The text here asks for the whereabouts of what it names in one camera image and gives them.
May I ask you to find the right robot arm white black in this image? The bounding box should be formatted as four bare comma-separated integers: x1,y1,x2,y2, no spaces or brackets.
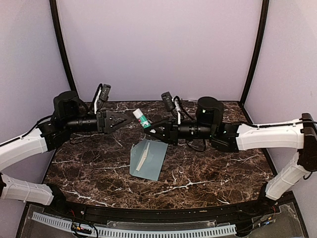
144,92,317,215

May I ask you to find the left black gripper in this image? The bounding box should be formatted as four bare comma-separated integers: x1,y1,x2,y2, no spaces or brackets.
64,109,132,134

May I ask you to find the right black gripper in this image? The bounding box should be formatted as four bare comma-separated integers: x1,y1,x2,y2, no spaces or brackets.
144,115,215,146

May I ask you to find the small glue stick bottle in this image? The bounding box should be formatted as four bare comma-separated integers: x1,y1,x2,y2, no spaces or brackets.
133,109,151,128

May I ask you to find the right black frame post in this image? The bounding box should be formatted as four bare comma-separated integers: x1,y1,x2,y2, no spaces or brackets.
239,0,269,107

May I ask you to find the black frame post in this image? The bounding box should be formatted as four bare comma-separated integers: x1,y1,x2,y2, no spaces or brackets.
239,0,269,107
49,0,78,94

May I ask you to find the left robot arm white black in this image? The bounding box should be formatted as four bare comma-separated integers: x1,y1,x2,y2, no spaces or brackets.
0,91,132,216

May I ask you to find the light blue envelope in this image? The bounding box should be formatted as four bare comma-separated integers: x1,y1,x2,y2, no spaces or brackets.
129,139,168,181

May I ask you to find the white slotted cable duct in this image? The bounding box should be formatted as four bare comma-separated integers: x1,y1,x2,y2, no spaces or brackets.
32,212,237,238

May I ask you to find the left black frame post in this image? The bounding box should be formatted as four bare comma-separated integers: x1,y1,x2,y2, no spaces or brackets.
49,0,78,94

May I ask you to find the black front table rail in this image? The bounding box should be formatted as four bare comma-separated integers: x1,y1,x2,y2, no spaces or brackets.
44,201,274,224

